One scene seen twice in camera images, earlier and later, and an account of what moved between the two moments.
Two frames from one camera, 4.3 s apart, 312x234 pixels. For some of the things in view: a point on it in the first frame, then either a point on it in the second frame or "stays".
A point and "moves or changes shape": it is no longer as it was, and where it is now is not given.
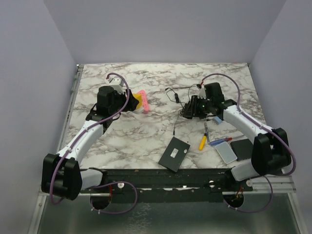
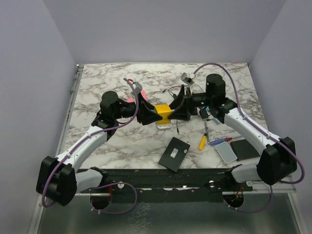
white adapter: (139, 110) moves or changes shape
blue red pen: (217, 142) stays
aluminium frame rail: (280, 184) stays
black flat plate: (243, 149) stays
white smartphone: (226, 152) stays
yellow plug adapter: (139, 97) moves or changes shape
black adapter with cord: (177, 98) moves or changes shape
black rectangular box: (174, 154) stays
